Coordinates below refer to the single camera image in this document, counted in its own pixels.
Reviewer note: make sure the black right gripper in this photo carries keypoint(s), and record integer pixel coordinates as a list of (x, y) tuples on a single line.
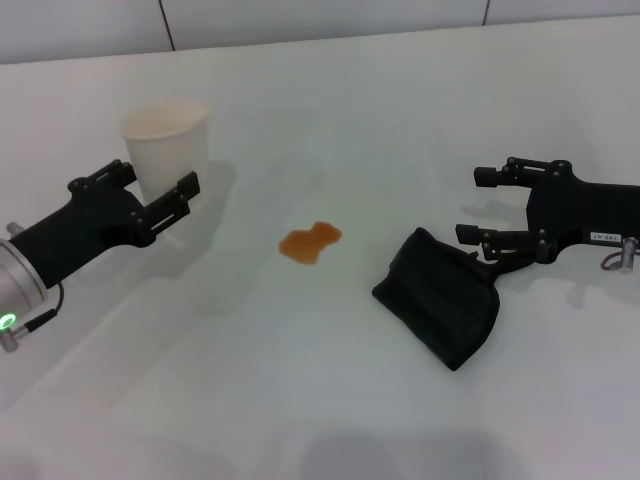
[(590, 210)]

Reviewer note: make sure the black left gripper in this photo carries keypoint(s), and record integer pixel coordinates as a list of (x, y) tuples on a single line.
[(90, 225)]

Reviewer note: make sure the white paper cup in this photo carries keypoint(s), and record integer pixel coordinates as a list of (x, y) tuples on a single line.
[(167, 145)]

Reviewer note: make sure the dark blue rag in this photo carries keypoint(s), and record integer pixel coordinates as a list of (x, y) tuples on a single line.
[(435, 300)]

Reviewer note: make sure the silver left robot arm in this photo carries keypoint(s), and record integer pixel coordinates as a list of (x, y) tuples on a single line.
[(20, 285)]

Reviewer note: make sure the brown water stain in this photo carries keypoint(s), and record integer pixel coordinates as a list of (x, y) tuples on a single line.
[(305, 247)]

